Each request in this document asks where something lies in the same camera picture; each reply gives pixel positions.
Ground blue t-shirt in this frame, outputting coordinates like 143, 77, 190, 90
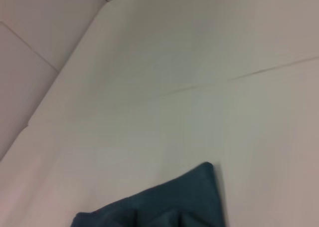
69, 161, 230, 227

